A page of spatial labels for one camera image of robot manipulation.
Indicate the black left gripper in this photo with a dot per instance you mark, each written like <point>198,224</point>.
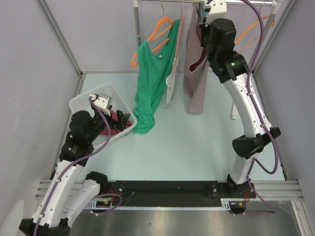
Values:
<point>122,118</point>

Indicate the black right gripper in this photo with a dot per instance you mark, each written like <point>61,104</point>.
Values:
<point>204,28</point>

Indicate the pink tank top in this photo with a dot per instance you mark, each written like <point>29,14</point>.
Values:
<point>195,66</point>

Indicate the teal plastic hanger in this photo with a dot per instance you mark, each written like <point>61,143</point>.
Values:
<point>202,10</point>

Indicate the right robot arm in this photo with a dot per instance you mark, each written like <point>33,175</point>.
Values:
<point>233,72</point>

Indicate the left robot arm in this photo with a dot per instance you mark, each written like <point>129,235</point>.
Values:
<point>58,211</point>

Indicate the orange hanger with green top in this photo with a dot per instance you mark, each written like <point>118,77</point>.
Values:
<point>156,33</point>

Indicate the green tank top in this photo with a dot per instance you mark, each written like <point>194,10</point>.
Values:
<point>151,84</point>

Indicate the empty orange hanger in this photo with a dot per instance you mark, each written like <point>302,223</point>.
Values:
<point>249,29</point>

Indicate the white plastic laundry basket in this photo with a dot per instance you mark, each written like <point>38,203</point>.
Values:
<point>80,102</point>

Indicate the red garment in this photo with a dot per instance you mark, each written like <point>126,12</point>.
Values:
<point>112,132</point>

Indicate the white camisole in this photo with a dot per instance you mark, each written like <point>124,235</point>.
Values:
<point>170,79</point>

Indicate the white garment rack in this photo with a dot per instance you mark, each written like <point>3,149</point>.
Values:
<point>274,4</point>

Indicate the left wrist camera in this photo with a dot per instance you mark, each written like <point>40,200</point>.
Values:
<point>102,101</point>

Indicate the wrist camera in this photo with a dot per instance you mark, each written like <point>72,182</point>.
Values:
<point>214,8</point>
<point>102,101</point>

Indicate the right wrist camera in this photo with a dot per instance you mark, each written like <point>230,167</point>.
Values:
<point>214,8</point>

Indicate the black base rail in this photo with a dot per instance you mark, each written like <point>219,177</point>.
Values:
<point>174,193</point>

